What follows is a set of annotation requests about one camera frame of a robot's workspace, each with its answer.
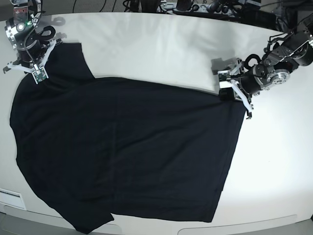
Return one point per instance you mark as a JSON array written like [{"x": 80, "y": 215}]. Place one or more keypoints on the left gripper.
[{"x": 252, "y": 81}]

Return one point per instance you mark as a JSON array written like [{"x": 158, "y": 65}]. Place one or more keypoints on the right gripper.
[{"x": 33, "y": 52}]

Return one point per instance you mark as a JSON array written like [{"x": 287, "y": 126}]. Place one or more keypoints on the black T-shirt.
[{"x": 91, "y": 147}]

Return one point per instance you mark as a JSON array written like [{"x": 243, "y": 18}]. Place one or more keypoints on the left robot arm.
[{"x": 283, "y": 55}]

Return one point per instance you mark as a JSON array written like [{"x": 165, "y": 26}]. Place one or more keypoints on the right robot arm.
[{"x": 27, "y": 15}]

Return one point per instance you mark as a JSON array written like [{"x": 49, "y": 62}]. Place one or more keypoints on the black equipment clutter behind table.
[{"x": 272, "y": 15}]

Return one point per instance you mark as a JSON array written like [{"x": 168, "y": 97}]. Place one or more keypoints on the white label plate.
[{"x": 12, "y": 199}]

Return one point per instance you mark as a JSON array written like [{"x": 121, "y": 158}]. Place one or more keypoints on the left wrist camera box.
[{"x": 224, "y": 79}]

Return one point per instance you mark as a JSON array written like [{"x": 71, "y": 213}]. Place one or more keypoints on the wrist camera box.
[
  {"x": 39, "y": 75},
  {"x": 224, "y": 79}
]

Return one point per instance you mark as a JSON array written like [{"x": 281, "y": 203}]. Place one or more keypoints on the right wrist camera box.
[{"x": 39, "y": 75}]

